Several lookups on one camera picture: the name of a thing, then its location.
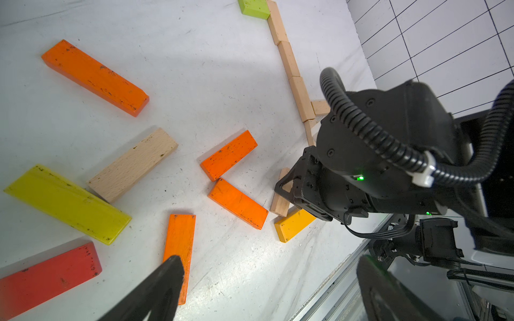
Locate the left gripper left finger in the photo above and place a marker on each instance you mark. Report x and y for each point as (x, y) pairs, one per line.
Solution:
(155, 298)

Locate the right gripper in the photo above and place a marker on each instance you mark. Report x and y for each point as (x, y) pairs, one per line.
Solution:
(320, 191)

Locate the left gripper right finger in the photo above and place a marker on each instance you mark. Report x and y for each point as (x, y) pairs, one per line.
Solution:
(386, 298)

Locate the natural wood block small diagonal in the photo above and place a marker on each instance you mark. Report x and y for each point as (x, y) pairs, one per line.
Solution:
(280, 206)

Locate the natural wood block vertical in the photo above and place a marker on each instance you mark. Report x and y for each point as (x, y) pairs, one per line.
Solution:
(312, 129)

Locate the red block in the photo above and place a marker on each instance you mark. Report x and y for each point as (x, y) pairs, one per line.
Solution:
(37, 284)

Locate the green block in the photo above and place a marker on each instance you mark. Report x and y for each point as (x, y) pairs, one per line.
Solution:
(255, 8)

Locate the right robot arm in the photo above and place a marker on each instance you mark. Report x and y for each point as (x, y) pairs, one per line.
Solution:
(399, 152)

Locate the yellow block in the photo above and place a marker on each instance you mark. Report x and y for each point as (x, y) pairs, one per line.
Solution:
(288, 227)

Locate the orange block lower middle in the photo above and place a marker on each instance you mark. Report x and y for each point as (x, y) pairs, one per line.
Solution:
(238, 203)

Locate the orange block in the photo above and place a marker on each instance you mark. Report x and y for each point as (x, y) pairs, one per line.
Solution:
(71, 62)
(180, 241)
(238, 203)
(230, 154)

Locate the orange block lower left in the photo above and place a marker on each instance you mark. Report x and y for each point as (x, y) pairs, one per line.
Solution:
(180, 241)

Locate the yellow-green block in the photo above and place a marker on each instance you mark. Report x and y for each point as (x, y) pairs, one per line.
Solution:
(63, 200)

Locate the orange block far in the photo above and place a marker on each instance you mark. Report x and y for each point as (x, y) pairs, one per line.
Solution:
(71, 62)

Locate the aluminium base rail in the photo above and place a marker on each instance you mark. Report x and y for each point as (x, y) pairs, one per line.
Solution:
(430, 243)

